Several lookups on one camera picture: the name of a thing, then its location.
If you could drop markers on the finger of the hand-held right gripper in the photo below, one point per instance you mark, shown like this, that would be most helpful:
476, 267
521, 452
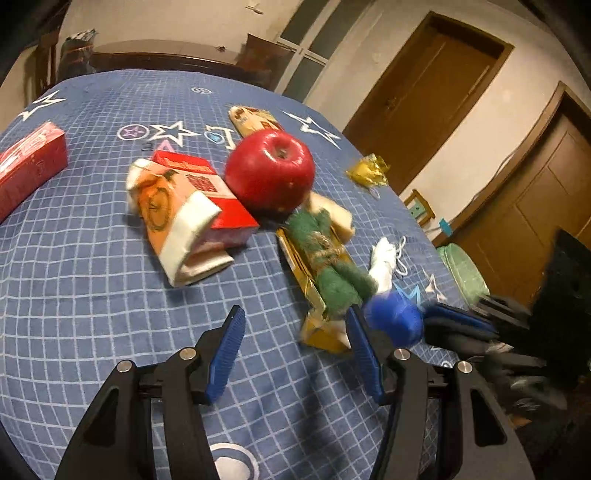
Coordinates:
461, 318
457, 341

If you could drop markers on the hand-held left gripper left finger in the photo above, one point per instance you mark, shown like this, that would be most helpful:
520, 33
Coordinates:
226, 355

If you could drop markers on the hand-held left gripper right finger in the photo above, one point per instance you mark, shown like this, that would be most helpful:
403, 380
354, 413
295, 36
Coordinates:
364, 355

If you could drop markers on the trash bin with green liner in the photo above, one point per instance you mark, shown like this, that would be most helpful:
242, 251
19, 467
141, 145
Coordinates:
461, 272

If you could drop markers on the blue round cap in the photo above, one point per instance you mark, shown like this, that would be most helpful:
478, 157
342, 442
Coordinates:
397, 318

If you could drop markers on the red and white cigarette box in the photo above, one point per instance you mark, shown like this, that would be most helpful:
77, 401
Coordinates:
221, 207

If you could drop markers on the blue tape strip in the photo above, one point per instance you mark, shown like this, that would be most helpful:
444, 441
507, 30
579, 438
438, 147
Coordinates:
446, 226

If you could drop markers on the brown panelled wooden door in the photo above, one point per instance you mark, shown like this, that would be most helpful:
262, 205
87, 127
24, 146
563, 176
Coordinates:
545, 184

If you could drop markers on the green scrub pad with twine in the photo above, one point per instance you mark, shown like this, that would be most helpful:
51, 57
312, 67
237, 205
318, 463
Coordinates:
323, 249

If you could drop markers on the small wooden child chair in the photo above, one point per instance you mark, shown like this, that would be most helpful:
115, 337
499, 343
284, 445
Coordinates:
418, 210

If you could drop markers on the crumpled orange white carton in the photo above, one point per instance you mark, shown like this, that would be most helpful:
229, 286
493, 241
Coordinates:
161, 207

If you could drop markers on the yellow plastic wrapper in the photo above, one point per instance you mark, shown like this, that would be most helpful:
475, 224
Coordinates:
367, 170

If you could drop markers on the red apple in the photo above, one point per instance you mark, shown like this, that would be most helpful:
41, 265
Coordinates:
268, 170

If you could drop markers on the small red white box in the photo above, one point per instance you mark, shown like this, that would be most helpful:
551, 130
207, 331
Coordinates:
251, 119

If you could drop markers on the pink red rectangular box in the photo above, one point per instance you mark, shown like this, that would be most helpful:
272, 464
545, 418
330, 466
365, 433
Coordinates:
27, 170

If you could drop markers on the dark wooden dining chair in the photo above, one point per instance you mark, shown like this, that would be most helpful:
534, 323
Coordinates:
263, 55
46, 60

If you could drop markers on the dark wooden dining table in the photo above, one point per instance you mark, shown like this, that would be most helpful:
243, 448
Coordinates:
161, 53

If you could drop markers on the frosted glass double door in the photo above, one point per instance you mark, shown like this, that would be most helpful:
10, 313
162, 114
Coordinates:
314, 46

